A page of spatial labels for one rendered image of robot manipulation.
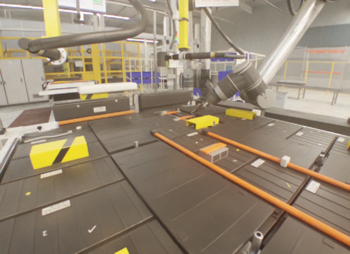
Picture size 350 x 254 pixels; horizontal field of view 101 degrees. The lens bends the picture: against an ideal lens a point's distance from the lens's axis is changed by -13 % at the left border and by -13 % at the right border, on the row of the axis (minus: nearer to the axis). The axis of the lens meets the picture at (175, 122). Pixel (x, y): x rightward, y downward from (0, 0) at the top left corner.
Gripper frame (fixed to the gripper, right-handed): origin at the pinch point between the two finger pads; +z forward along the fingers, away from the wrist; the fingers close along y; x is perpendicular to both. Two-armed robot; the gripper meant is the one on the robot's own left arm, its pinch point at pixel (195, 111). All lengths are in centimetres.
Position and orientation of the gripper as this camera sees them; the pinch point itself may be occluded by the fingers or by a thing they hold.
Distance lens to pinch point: 98.5
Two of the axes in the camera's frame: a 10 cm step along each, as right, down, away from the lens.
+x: -6.0, -8.0, -0.2
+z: -7.2, 5.4, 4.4
